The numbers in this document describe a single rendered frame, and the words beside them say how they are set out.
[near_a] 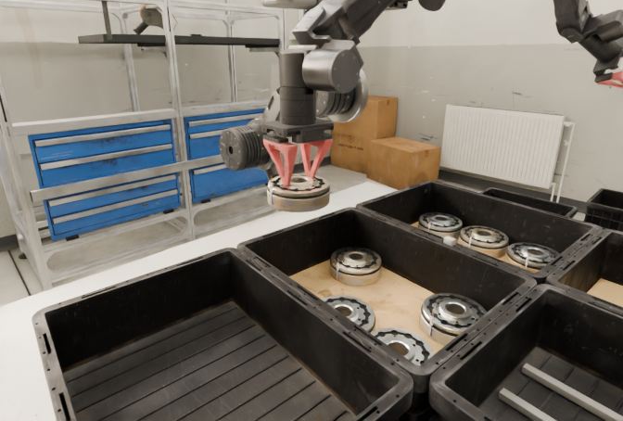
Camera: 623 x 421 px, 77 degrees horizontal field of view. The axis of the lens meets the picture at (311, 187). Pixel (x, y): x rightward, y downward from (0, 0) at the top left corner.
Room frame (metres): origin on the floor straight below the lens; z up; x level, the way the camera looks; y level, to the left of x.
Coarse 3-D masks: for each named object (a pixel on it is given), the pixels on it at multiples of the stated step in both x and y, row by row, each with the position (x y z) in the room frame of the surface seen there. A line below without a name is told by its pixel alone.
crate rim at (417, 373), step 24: (336, 216) 0.77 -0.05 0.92; (264, 240) 0.65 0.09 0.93; (432, 240) 0.65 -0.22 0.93; (264, 264) 0.56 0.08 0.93; (528, 288) 0.49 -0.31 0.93; (336, 312) 0.44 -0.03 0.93; (504, 312) 0.44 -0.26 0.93; (360, 336) 0.39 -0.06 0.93; (408, 360) 0.35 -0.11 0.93; (432, 360) 0.35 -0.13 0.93
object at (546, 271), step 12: (396, 192) 0.91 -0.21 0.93; (468, 192) 0.91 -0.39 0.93; (360, 204) 0.83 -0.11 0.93; (504, 204) 0.84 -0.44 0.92; (516, 204) 0.83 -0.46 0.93; (384, 216) 0.76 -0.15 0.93; (552, 216) 0.76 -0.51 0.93; (564, 216) 0.76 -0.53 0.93; (600, 228) 0.70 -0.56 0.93; (588, 240) 0.65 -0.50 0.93; (480, 252) 0.60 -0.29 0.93; (564, 252) 0.60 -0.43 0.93; (504, 264) 0.56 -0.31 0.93; (552, 264) 0.57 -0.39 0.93; (540, 276) 0.52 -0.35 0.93
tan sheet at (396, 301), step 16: (304, 272) 0.70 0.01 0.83; (320, 272) 0.70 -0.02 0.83; (384, 272) 0.70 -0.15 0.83; (320, 288) 0.64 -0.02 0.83; (336, 288) 0.64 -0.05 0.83; (352, 288) 0.64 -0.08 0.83; (368, 288) 0.64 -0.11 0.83; (384, 288) 0.64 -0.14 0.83; (400, 288) 0.64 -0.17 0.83; (416, 288) 0.64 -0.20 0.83; (384, 304) 0.59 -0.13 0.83; (400, 304) 0.59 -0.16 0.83; (416, 304) 0.59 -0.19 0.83; (384, 320) 0.55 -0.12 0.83; (400, 320) 0.55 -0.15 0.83; (416, 320) 0.55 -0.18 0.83
